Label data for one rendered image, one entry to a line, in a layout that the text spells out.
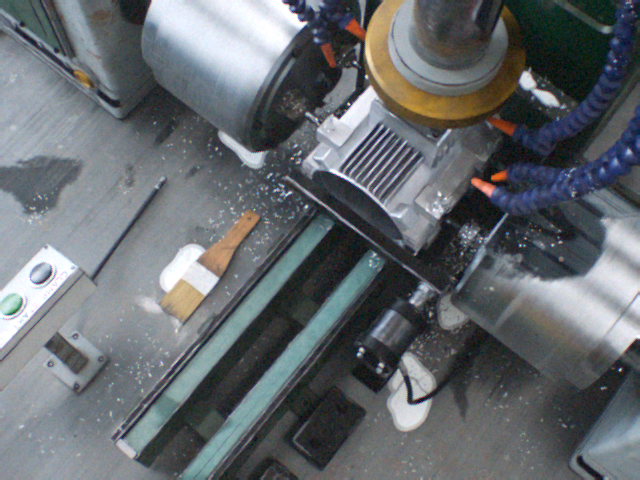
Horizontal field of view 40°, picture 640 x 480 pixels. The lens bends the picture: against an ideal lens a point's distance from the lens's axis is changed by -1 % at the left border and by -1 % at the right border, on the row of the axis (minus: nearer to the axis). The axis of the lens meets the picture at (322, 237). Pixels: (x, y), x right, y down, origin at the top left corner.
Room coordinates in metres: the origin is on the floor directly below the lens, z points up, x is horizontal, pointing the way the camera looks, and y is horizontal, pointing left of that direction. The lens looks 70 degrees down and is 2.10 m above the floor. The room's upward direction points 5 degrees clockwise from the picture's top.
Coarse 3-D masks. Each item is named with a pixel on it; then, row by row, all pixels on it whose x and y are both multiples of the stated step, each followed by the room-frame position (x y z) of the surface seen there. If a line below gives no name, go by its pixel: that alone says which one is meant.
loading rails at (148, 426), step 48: (288, 240) 0.41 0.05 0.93; (336, 240) 0.45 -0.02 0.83; (240, 288) 0.34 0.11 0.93; (288, 288) 0.36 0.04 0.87; (384, 288) 0.39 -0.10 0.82; (240, 336) 0.28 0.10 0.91; (336, 336) 0.29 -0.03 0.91; (192, 384) 0.21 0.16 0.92; (288, 384) 0.21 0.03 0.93; (144, 432) 0.14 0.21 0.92; (240, 432) 0.15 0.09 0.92
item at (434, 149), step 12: (372, 108) 0.52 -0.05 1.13; (384, 108) 0.52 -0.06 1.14; (372, 120) 0.52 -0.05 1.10; (384, 120) 0.51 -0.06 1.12; (396, 120) 0.50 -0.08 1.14; (408, 120) 0.52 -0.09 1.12; (396, 132) 0.50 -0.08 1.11; (408, 132) 0.49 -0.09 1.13; (420, 132) 0.49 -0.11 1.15; (456, 132) 0.51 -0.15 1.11; (408, 144) 0.49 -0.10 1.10; (420, 144) 0.48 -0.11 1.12; (432, 144) 0.47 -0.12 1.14; (444, 144) 0.48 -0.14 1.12; (420, 156) 0.48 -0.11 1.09; (432, 156) 0.47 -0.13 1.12
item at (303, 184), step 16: (288, 176) 0.47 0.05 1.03; (304, 176) 0.47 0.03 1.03; (304, 192) 0.45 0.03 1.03; (320, 192) 0.45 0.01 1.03; (320, 208) 0.43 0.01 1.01; (336, 208) 0.43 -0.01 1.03; (352, 224) 0.41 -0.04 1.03; (368, 224) 0.41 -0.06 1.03; (368, 240) 0.39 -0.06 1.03; (384, 240) 0.39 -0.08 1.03; (384, 256) 0.37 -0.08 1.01; (400, 256) 0.37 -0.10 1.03; (416, 272) 0.35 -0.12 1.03; (432, 272) 0.35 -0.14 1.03; (432, 288) 0.33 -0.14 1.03
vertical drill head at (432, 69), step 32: (416, 0) 0.54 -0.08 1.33; (448, 0) 0.51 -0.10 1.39; (480, 0) 0.50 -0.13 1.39; (384, 32) 0.56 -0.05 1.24; (416, 32) 0.52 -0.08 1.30; (448, 32) 0.50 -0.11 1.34; (480, 32) 0.51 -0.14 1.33; (512, 32) 0.57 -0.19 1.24; (384, 64) 0.52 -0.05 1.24; (416, 64) 0.51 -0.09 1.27; (448, 64) 0.50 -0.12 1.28; (480, 64) 0.51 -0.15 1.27; (512, 64) 0.53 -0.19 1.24; (384, 96) 0.48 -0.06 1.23; (416, 96) 0.48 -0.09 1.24; (448, 96) 0.48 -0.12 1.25; (480, 96) 0.49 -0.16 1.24; (448, 128) 0.46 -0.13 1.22
